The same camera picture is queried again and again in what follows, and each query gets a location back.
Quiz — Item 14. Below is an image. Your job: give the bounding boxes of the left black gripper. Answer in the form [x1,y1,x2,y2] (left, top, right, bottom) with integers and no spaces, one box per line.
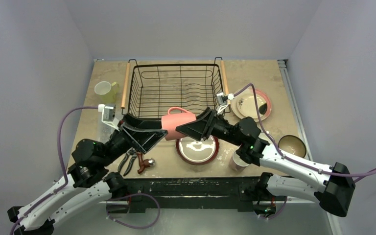
[99,112,168,166]

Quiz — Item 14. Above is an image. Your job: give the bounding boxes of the red rimmed plate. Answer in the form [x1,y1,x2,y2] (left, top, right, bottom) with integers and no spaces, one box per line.
[175,136,220,165]

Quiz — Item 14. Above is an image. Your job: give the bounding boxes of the black wire dish rack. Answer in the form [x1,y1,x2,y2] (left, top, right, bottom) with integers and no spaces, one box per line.
[120,57,229,118]

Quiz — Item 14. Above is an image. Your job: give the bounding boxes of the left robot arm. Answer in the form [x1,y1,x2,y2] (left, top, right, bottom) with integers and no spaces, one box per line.
[8,115,168,235]

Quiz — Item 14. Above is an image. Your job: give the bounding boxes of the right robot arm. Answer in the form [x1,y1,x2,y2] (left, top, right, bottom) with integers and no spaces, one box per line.
[176,108,355,217]

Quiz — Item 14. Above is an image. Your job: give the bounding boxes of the black pliers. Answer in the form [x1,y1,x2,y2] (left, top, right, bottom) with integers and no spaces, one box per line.
[117,148,138,176]

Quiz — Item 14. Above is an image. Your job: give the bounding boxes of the clear plastic screw box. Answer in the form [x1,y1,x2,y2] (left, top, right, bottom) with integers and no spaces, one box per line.
[96,113,115,143]

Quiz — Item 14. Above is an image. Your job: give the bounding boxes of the green mug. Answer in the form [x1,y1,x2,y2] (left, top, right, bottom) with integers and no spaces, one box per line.
[94,81,119,104]

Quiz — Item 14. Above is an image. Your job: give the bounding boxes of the cream floral small plate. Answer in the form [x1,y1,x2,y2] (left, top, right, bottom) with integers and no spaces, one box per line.
[237,93,267,120]

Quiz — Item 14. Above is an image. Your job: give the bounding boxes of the light pink mug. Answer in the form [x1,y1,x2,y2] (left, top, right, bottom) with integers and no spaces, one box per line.
[229,152,250,171]

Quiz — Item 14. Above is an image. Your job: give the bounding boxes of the black spoon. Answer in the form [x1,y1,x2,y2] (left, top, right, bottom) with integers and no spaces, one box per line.
[258,103,268,116]

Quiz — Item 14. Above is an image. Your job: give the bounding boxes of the pink rimmed large plate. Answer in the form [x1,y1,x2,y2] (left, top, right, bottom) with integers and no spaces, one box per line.
[231,88,272,122]

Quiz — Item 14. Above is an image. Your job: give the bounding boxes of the dark ceramic bowl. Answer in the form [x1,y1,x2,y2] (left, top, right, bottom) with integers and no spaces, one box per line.
[278,135,307,158]

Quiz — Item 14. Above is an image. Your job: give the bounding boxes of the brown handled tool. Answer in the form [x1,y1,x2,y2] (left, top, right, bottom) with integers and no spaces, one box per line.
[137,152,156,174]

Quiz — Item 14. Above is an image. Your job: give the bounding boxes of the black base frame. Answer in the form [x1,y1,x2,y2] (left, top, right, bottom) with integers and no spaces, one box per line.
[106,176,285,214]

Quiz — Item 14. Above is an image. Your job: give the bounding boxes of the purple cable loop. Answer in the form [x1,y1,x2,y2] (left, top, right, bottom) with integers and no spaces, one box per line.
[106,193,162,230]

